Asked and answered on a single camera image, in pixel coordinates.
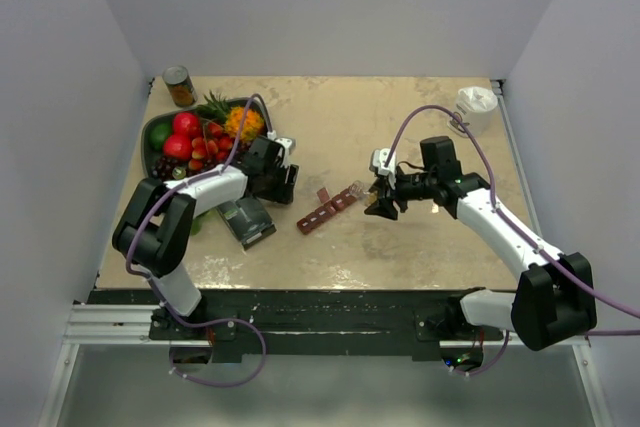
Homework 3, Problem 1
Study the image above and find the green glass bottle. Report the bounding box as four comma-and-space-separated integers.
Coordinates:
172, 166, 188, 180

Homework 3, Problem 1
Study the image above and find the red apple upper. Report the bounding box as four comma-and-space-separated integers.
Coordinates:
172, 112, 203, 139

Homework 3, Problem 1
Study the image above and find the dark grey fruit tray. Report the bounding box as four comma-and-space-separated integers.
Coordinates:
141, 94, 272, 181

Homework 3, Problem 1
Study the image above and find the red apple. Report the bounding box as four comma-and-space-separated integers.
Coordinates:
172, 112, 203, 139
163, 133, 193, 162

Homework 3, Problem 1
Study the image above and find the orange spiky fruit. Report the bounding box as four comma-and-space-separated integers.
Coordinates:
224, 107, 266, 144

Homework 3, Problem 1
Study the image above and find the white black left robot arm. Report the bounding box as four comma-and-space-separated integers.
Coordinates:
112, 136, 298, 339

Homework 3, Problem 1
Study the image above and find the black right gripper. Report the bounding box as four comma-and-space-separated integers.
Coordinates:
365, 165, 437, 220

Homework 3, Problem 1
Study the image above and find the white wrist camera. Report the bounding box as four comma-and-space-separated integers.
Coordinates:
267, 130, 296, 168
369, 148, 396, 177

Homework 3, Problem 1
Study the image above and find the black razor stand box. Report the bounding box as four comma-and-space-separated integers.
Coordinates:
216, 197, 276, 250

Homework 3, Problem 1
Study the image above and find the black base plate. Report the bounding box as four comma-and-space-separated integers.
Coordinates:
88, 289, 503, 363

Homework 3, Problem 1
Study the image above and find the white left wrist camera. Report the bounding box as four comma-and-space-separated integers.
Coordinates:
267, 130, 296, 168

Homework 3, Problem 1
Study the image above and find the red apple lower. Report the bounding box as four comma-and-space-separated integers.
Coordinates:
163, 133, 193, 162

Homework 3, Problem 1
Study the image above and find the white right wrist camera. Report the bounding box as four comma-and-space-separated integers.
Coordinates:
369, 148, 396, 177

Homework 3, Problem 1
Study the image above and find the red weekly pill organizer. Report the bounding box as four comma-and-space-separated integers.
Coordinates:
296, 187, 357, 235

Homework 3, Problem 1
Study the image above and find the dark red grape bunch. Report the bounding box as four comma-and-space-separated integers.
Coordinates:
150, 141, 251, 186

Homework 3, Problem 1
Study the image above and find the green lime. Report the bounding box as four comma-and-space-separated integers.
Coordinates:
148, 122, 173, 152

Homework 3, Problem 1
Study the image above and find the tin can yellow label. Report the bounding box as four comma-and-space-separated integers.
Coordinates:
162, 65, 197, 108

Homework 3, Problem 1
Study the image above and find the strawberry pile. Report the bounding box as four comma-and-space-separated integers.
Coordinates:
188, 121, 234, 173

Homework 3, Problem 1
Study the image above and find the clear pill bottle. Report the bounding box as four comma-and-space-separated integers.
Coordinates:
348, 180, 377, 207

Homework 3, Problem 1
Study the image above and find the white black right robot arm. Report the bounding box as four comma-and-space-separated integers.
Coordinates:
365, 136, 597, 351

